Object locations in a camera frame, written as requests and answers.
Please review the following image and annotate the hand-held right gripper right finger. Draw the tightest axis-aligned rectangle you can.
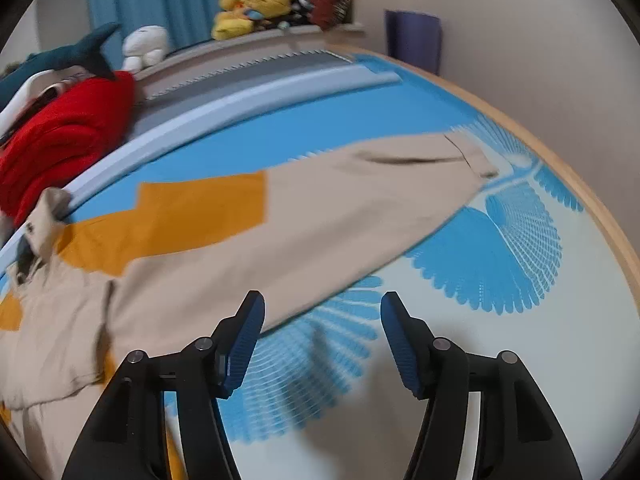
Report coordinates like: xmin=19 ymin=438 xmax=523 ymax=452
xmin=380 ymin=291 xmax=583 ymax=480

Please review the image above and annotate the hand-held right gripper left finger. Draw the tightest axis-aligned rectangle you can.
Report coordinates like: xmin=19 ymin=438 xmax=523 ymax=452
xmin=61 ymin=290 xmax=267 ymax=480

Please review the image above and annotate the beige and orange jacket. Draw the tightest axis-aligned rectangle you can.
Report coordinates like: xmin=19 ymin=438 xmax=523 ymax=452
xmin=0 ymin=132 xmax=501 ymax=480

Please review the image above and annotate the blue and white patterned mat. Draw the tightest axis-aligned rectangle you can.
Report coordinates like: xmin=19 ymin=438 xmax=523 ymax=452
xmin=0 ymin=51 xmax=613 ymax=480

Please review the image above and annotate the grey foam mat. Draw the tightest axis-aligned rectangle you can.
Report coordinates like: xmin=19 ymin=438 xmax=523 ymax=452
xmin=122 ymin=50 xmax=361 ymax=136

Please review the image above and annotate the red folded blanket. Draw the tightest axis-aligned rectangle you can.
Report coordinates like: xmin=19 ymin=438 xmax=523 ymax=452
xmin=0 ymin=71 xmax=138 ymax=231

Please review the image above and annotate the purple box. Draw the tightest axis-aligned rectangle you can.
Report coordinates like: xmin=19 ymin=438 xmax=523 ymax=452
xmin=384 ymin=9 xmax=443 ymax=76

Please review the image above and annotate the teal shark plush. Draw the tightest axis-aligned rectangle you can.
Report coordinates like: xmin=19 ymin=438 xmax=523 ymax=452
xmin=0 ymin=22 xmax=123 ymax=111

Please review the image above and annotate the black and white plush toy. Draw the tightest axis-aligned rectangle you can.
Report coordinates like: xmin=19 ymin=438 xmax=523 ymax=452
xmin=287 ymin=0 xmax=317 ymax=27

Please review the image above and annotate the light blue foam rail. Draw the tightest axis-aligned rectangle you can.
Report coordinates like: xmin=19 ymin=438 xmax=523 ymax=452
xmin=0 ymin=67 xmax=403 ymax=261

